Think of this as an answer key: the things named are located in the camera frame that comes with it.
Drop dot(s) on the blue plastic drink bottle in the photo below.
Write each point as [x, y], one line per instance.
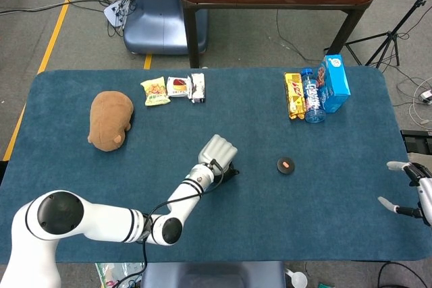
[314, 102]

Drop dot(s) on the yellow biscuit pack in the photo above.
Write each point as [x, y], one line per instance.
[294, 95]

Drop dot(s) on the yellow-green snack bag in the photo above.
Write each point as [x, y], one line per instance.
[155, 92]

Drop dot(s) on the blue cookie box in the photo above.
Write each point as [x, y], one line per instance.
[337, 85]

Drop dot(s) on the blue-grey robot torso base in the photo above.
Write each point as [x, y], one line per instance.
[212, 276]

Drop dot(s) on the black tripod stand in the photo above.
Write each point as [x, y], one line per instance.
[393, 36]

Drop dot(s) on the black device case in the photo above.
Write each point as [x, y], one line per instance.
[416, 141]

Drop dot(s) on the blue table cloth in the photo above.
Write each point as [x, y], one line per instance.
[270, 217]

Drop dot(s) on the black cast iron teapot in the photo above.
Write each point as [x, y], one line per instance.
[232, 174]

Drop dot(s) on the white snack packet red picture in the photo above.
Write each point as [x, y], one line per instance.
[177, 87]

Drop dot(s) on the white power adapter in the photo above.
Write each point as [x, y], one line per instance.
[427, 95]

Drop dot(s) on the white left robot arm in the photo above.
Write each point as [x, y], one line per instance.
[101, 220]

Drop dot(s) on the colourful printed plastic bag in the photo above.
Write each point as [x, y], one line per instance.
[114, 276]

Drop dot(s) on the black lid with wooden knob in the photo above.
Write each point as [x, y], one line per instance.
[281, 168]

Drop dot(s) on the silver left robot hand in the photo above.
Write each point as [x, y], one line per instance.
[217, 151]

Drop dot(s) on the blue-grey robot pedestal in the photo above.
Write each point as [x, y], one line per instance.
[158, 21]

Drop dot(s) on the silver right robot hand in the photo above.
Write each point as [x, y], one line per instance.
[426, 200]

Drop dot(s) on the white power strip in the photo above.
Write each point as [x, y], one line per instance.
[113, 15]

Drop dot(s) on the brown plush capybara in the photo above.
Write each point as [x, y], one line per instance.
[108, 119]

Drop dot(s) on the white plastic scoop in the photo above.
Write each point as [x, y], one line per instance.
[298, 279]

